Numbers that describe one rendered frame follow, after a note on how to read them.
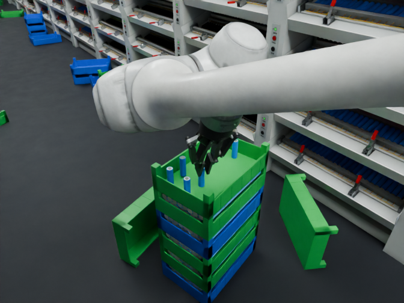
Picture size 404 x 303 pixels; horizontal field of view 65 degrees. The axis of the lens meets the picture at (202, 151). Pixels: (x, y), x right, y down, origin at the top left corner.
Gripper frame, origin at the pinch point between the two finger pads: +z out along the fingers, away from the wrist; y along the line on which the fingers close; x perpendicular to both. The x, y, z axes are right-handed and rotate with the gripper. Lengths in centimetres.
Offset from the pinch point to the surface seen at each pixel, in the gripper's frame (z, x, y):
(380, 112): -1, 4, 64
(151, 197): 36.6, 10.1, -11.0
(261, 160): 5.0, -0.6, 18.8
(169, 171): 3.9, 2.5, -8.4
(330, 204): 47, -10, 64
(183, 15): 33, 107, 32
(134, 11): 67, 161, 18
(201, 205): 1.1, -10.4, -4.3
